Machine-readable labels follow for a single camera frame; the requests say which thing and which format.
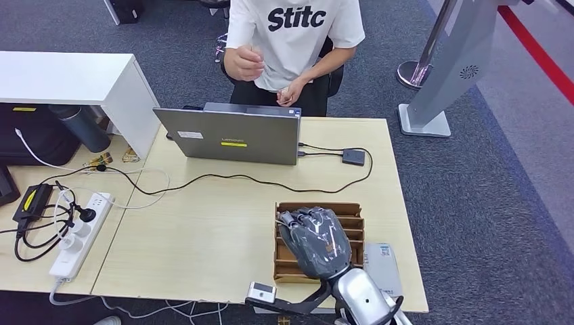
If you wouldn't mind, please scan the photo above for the white plug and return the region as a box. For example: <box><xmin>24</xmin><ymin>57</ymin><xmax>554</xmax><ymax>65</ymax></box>
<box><xmin>59</xmin><ymin>236</ymin><xmax>85</xmax><ymax>256</ymax></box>
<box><xmin>70</xmin><ymin>220</ymin><xmax>92</xmax><ymax>239</ymax></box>

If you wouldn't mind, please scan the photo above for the small black usb hub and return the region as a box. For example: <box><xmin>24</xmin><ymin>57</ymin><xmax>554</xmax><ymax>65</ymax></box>
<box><xmin>341</xmin><ymin>148</ymin><xmax>367</xmax><ymax>167</ymax></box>

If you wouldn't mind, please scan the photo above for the black power adapter yellow label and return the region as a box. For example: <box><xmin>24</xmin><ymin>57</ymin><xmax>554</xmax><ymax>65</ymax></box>
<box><xmin>12</xmin><ymin>183</ymin><xmax>53</xmax><ymax>224</ymax></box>

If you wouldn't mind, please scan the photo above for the grey kiosk stand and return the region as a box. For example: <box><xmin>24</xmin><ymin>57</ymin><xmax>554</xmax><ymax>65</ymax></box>
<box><xmin>398</xmin><ymin>0</ymin><xmax>501</xmax><ymax>137</ymax></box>

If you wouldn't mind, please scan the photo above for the black floor cabinet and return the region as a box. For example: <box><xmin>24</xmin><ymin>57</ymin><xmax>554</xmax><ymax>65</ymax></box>
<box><xmin>103</xmin><ymin>0</ymin><xmax>146</xmax><ymax>25</ymax></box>

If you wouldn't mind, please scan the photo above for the white desk shelf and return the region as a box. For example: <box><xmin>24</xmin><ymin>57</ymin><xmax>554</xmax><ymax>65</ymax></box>
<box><xmin>0</xmin><ymin>51</ymin><xmax>161</xmax><ymax>161</ymax></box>

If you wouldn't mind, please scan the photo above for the person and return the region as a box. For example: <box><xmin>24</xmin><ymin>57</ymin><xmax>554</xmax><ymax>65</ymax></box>
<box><xmin>223</xmin><ymin>0</ymin><xmax>366</xmax><ymax>118</ymax></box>

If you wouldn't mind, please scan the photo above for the person's left hand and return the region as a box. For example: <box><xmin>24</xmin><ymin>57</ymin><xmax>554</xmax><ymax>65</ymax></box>
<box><xmin>275</xmin><ymin>78</ymin><xmax>309</xmax><ymax>108</ymax></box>

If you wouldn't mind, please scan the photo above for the yellow snack wrapper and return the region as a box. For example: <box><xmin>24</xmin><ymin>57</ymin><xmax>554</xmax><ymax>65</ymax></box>
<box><xmin>120</xmin><ymin>146</ymin><xmax>141</xmax><ymax>164</ymax></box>
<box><xmin>83</xmin><ymin>152</ymin><xmax>114</xmax><ymax>171</ymax></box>

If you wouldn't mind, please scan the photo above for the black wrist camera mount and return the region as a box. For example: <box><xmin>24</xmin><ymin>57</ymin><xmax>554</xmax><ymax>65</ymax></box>
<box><xmin>244</xmin><ymin>281</ymin><xmax>336</xmax><ymax>316</ymax></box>

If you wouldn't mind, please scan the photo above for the black adapter cable bundle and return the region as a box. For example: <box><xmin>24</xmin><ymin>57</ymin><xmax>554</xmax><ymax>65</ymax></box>
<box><xmin>0</xmin><ymin>180</ymin><xmax>76</xmax><ymax>263</ymax></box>

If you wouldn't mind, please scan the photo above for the black flat device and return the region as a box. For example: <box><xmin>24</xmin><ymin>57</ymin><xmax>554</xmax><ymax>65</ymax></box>
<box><xmin>0</xmin><ymin>165</ymin><xmax>21</xmax><ymax>207</ymax></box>

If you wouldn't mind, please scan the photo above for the person's right hand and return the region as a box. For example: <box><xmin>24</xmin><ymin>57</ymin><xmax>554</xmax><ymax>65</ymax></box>
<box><xmin>223</xmin><ymin>44</ymin><xmax>267</xmax><ymax>83</ymax></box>

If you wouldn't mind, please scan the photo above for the thin white cable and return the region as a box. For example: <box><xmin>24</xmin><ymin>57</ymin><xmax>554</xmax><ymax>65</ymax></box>
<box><xmin>14</xmin><ymin>129</ymin><xmax>171</xmax><ymax>211</ymax></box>

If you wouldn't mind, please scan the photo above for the black plug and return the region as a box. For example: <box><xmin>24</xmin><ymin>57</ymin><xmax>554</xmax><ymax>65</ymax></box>
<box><xmin>71</xmin><ymin>204</ymin><xmax>97</xmax><ymax>224</ymax></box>

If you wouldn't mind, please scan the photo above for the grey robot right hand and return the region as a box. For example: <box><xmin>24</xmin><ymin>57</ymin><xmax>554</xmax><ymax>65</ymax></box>
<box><xmin>275</xmin><ymin>206</ymin><xmax>353</xmax><ymax>282</ymax></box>

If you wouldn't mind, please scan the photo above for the white power strip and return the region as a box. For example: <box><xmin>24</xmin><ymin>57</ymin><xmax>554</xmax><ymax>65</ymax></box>
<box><xmin>48</xmin><ymin>192</ymin><xmax>115</xmax><ymax>281</ymax></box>

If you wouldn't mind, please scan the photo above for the brown wooden card organizer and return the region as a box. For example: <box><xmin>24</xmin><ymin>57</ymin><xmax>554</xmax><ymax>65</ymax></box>
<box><xmin>273</xmin><ymin>202</ymin><xmax>366</xmax><ymax>285</ymax></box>

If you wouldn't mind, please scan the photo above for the black office chair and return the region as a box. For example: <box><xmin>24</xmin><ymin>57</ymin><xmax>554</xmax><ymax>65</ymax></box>
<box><xmin>219</xmin><ymin>35</ymin><xmax>345</xmax><ymax>100</ymax></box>

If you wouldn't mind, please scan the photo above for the chrome stanchion post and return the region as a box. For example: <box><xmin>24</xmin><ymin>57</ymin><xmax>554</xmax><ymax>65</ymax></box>
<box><xmin>397</xmin><ymin>0</ymin><xmax>458</xmax><ymax>91</ymax></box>

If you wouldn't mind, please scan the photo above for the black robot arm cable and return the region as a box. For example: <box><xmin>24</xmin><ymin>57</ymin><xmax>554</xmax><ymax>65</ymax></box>
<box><xmin>380</xmin><ymin>291</ymin><xmax>406</xmax><ymax>325</ymax></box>

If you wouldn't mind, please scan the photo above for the white power strip cord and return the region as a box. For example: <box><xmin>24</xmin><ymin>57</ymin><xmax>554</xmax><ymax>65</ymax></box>
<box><xmin>48</xmin><ymin>278</ymin><xmax>229</xmax><ymax>324</ymax></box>

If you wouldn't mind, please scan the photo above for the white card reader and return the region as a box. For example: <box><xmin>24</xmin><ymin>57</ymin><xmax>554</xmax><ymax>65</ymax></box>
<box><xmin>362</xmin><ymin>242</ymin><xmax>404</xmax><ymax>299</ymax></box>

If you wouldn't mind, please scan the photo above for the black bag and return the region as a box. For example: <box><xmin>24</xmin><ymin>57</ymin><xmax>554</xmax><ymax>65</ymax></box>
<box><xmin>0</xmin><ymin>103</ymin><xmax>82</xmax><ymax>167</ymax></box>

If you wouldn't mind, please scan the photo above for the grey laptop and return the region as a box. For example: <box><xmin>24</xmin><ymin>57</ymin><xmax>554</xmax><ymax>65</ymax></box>
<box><xmin>152</xmin><ymin>102</ymin><xmax>302</xmax><ymax>167</ymax></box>

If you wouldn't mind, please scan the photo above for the dark grey thermos bottle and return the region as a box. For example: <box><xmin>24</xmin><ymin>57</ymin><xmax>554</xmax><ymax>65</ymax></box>
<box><xmin>48</xmin><ymin>104</ymin><xmax>112</xmax><ymax>154</ymax></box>

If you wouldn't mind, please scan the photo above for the long black power cable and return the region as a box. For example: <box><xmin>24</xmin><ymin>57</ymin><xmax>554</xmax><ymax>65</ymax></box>
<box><xmin>38</xmin><ymin>142</ymin><xmax>374</xmax><ymax>197</ymax></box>

